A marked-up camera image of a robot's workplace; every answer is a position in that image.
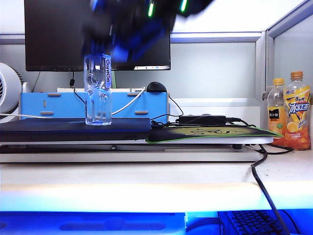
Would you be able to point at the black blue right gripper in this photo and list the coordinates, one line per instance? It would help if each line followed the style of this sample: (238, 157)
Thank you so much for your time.
(137, 39)

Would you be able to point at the clear mineral water bottle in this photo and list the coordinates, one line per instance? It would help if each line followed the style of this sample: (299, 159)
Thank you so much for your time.
(97, 107)

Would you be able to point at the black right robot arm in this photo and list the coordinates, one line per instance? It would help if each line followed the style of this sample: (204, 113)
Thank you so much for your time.
(162, 9)

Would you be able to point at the dark closed laptop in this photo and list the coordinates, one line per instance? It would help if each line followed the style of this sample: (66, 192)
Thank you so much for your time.
(61, 132)

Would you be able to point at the small orange juice bottle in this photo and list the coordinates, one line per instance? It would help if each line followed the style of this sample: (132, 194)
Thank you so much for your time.
(275, 117)

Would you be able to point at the large orange iced tea bottle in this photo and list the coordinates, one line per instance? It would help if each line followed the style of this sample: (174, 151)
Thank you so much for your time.
(297, 122)

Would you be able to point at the black computer monitor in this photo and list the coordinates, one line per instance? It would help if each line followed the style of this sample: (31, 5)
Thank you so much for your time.
(49, 36)

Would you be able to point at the black computer mouse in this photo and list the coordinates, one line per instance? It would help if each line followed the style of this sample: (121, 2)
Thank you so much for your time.
(156, 87)

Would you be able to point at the blue desktop organizer box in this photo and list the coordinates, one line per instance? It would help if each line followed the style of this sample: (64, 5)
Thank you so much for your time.
(61, 107)

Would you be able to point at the white desk fan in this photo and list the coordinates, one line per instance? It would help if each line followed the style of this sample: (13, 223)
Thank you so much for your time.
(8, 93)

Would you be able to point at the black power adapter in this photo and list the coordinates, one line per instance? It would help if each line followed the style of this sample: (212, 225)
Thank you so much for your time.
(203, 120)

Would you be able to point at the black green snake mouse pad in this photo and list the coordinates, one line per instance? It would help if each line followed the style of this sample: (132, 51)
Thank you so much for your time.
(220, 133)

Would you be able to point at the white desk riser platform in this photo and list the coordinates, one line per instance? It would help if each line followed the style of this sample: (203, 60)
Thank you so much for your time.
(247, 140)

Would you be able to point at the black keyboard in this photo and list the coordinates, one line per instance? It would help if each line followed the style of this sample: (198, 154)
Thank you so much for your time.
(249, 222)

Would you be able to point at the aluminium partition frame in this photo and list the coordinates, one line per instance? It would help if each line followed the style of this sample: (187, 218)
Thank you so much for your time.
(264, 61)

